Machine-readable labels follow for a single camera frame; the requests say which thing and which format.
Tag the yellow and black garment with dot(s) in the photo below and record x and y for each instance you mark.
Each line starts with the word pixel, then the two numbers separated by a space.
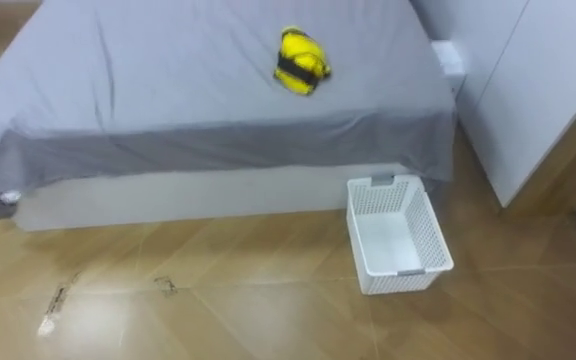
pixel 301 61

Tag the white plastic laundry basket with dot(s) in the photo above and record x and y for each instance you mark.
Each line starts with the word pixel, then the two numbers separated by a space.
pixel 393 240

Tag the grey bed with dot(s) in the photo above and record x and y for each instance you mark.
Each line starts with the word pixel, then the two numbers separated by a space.
pixel 168 100

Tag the white cabinet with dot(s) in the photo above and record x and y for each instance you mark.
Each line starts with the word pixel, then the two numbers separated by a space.
pixel 518 90

